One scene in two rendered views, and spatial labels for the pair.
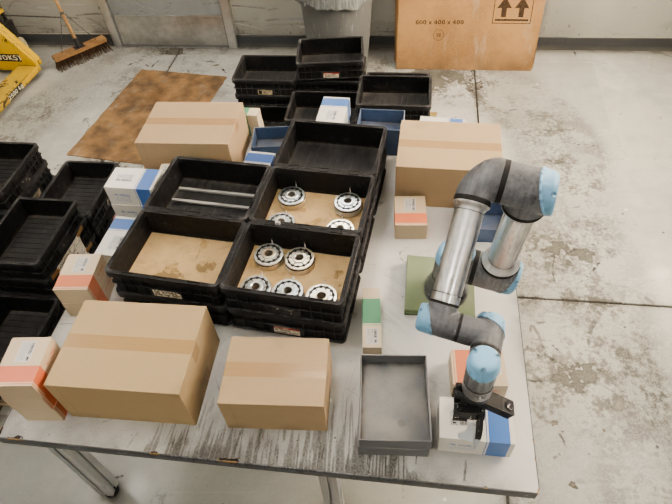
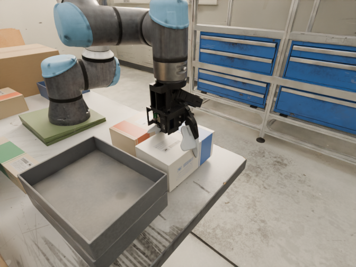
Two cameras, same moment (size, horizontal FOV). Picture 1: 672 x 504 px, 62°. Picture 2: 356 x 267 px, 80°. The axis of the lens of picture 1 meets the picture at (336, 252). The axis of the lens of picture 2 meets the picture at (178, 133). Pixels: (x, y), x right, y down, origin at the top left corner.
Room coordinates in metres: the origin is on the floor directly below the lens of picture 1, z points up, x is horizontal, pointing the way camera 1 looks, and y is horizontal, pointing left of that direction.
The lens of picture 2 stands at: (0.40, 0.08, 1.13)
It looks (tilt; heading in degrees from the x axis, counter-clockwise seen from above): 32 degrees down; 300
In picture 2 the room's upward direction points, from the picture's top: straight up
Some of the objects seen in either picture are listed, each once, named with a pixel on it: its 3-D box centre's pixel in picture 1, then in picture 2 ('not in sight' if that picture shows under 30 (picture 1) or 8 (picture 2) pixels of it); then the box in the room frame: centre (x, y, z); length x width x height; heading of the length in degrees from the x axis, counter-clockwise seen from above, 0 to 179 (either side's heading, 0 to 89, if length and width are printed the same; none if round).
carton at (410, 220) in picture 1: (409, 217); (3, 102); (1.51, -0.30, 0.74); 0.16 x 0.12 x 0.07; 173
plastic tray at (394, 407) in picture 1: (394, 399); (94, 182); (0.74, -0.13, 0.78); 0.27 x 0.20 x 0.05; 174
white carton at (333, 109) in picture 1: (333, 118); not in sight; (2.06, -0.04, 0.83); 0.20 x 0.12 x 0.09; 166
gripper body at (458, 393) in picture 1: (470, 400); (169, 104); (0.65, -0.32, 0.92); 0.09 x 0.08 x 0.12; 80
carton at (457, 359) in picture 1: (477, 373); (140, 132); (0.82, -0.40, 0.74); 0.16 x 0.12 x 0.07; 83
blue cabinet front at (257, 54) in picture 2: not in sight; (231, 69); (0.93, -1.82, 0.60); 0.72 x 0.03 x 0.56; 169
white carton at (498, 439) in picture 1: (474, 426); (177, 151); (0.64, -0.35, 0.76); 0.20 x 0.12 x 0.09; 79
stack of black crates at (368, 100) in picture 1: (393, 124); not in sight; (2.62, -0.39, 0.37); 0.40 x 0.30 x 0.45; 79
